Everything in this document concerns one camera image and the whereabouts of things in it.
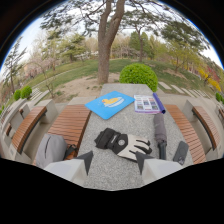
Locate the black smartphone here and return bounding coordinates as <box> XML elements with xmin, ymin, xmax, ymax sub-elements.
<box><xmin>172</xmin><ymin>140</ymin><xmax>190</xmax><ymax>166</ymax></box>

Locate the grey backpack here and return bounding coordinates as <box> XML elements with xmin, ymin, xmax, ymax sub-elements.
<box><xmin>34</xmin><ymin>133</ymin><xmax>79</xmax><ymax>169</ymax></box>

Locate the folded grey umbrella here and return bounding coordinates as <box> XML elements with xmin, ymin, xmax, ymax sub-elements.
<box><xmin>152</xmin><ymin>112</ymin><xmax>168</xmax><ymax>161</ymax></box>

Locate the black and white glove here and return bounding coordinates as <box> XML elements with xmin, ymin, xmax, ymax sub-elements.
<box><xmin>94</xmin><ymin>127</ymin><xmax>153</xmax><ymax>162</ymax></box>

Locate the wooden slat bench seat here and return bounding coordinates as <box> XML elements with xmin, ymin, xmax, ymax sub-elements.
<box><xmin>47</xmin><ymin>103</ymin><xmax>92</xmax><ymax>149</ymax></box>
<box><xmin>191</xmin><ymin>105</ymin><xmax>222</xmax><ymax>151</ymax></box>
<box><xmin>163</xmin><ymin>104</ymin><xmax>208</xmax><ymax>165</ymax></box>
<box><xmin>11</xmin><ymin>105</ymin><xmax>48</xmax><ymax>155</ymax></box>

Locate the purple colour chart booklet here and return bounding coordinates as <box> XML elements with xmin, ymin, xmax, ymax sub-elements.
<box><xmin>133</xmin><ymin>92</ymin><xmax>167</xmax><ymax>115</ymax></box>

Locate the blue mat with yellow duck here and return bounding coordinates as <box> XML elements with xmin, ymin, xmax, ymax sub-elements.
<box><xmin>84</xmin><ymin>90</ymin><xmax>136</xmax><ymax>121</ymax></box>

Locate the small round green bush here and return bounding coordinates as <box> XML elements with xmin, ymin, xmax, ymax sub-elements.
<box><xmin>20</xmin><ymin>85</ymin><xmax>33</xmax><ymax>100</ymax></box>
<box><xmin>13</xmin><ymin>89</ymin><xmax>22</xmax><ymax>102</ymax></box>

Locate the large tree trunk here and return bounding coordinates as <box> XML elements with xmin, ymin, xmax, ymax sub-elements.
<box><xmin>96</xmin><ymin>0</ymin><xmax>126</xmax><ymax>85</ymax></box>

